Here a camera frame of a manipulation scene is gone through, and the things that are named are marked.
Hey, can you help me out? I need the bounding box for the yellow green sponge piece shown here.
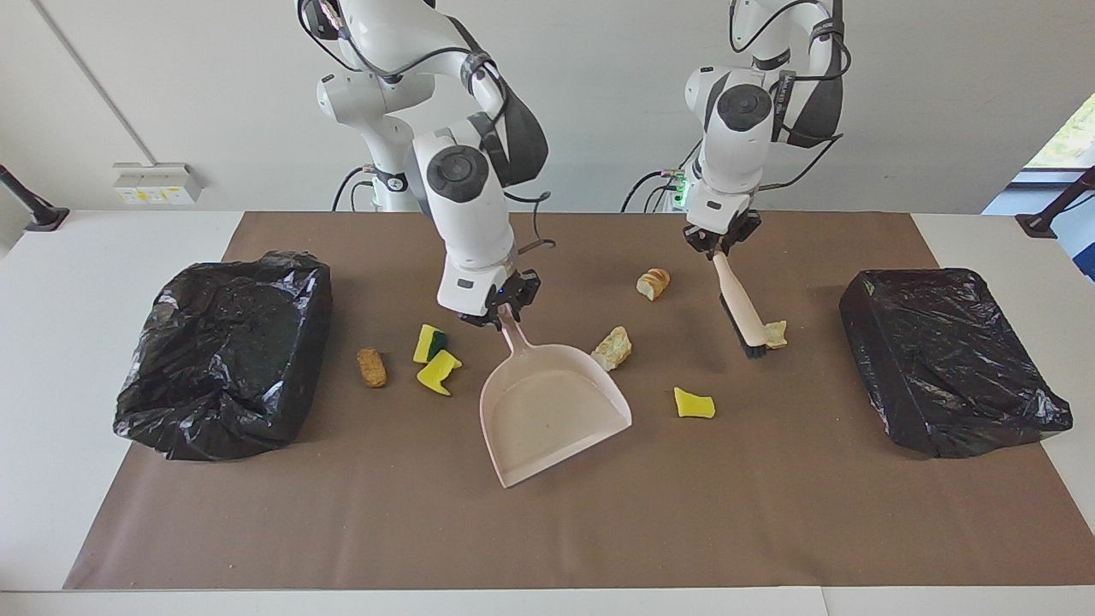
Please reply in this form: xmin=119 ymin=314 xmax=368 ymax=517
xmin=412 ymin=323 xmax=448 ymax=364
xmin=673 ymin=386 xmax=716 ymax=419

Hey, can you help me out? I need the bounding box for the notched yellow sponge piece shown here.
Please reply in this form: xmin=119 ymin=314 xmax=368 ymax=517
xmin=417 ymin=349 xmax=464 ymax=397

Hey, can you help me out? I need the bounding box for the beige hand brush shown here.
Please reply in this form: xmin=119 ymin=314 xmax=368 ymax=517
xmin=713 ymin=251 xmax=768 ymax=358

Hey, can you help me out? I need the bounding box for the large beige foam chunk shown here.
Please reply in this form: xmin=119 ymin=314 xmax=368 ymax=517
xmin=589 ymin=326 xmax=633 ymax=372

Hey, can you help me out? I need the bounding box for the pink plastic dustpan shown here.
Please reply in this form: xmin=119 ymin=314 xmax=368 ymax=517
xmin=479 ymin=304 xmax=634 ymax=489

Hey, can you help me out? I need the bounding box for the flat bin with black bag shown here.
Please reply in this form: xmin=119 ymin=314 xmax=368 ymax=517
xmin=838 ymin=268 xmax=1074 ymax=459

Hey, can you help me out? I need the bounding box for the open bin with black bag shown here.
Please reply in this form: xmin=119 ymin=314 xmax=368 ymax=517
xmin=113 ymin=251 xmax=334 ymax=462

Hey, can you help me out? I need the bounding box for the brown paper table mat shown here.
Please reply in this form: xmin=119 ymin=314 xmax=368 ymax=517
xmin=64 ymin=211 xmax=1095 ymax=591

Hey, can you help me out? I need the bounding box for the black clamp stand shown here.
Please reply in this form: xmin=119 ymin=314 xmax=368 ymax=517
xmin=1015 ymin=165 xmax=1095 ymax=239
xmin=0 ymin=164 xmax=70 ymax=233

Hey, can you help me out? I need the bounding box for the window pane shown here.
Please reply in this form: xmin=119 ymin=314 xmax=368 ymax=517
xmin=1024 ymin=92 xmax=1095 ymax=170

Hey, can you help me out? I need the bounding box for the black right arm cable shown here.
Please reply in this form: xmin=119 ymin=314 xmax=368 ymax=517
xmin=295 ymin=0 xmax=557 ymax=258

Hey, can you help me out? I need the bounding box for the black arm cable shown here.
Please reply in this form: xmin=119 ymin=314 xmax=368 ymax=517
xmin=295 ymin=0 xmax=557 ymax=258
xmin=729 ymin=0 xmax=853 ymax=191

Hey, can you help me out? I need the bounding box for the black base cable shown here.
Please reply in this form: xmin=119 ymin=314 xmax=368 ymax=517
xmin=620 ymin=167 xmax=685 ymax=213
xmin=332 ymin=165 xmax=377 ymax=212

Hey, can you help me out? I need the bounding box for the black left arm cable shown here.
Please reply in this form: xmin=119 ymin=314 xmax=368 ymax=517
xmin=729 ymin=0 xmax=853 ymax=191

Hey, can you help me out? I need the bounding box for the white wall socket box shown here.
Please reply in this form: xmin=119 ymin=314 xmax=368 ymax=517
xmin=113 ymin=163 xmax=204 ymax=206

